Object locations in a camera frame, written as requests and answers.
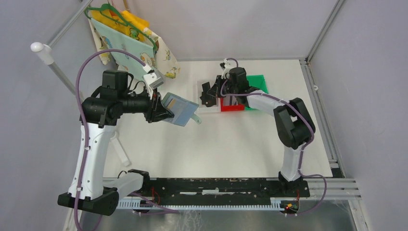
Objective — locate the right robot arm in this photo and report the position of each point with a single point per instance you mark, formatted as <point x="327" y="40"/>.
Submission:
<point x="295" y="127"/>

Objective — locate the aluminium frame rail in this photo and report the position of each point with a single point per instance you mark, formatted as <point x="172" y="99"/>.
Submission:
<point x="313" y="188"/>

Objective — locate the gold card in holder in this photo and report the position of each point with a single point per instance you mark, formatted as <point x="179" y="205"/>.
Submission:
<point x="171" y="103"/>

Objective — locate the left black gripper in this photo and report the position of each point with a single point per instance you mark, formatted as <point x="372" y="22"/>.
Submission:
<point x="158" y="112"/>

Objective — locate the white clothes rack pole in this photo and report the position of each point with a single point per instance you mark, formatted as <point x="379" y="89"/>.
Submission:
<point x="43" y="51"/>

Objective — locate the cream printed cloth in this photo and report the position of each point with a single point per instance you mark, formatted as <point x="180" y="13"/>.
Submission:
<point x="165" y="61"/>

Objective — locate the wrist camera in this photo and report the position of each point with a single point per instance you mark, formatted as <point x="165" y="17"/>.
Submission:
<point x="227" y="65"/>
<point x="153" y="79"/>

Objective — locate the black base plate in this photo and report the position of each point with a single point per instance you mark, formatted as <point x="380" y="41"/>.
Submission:
<point x="236" y="199"/>

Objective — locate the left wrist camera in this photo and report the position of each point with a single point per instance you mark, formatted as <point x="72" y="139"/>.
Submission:
<point x="153" y="79"/>

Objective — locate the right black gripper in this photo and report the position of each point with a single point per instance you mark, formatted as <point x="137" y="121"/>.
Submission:
<point x="216" y="90"/>

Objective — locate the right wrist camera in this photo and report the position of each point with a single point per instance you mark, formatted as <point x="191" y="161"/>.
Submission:
<point x="227" y="65"/>

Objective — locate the light blue printed cloth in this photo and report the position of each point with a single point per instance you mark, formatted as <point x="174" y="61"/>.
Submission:
<point x="133" y="55"/>

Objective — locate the red plastic bin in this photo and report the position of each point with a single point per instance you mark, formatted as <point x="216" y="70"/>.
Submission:
<point x="230" y="104"/>

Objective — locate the yellow cloth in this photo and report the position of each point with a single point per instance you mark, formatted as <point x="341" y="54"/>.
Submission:
<point x="123" y="22"/>

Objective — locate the green clothes hanger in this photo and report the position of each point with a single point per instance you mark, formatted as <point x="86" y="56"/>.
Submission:
<point x="107" y="6"/>

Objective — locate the green plastic bin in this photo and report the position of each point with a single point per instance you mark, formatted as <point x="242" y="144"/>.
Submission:
<point x="257" y="81"/>

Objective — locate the white plastic bin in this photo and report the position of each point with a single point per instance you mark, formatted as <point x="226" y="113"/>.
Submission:
<point x="201" y="108"/>

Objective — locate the black card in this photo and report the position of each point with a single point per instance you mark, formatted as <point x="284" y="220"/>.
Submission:
<point x="207" y="100"/>

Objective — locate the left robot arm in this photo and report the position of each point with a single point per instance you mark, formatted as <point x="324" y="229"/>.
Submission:
<point x="99" y="114"/>

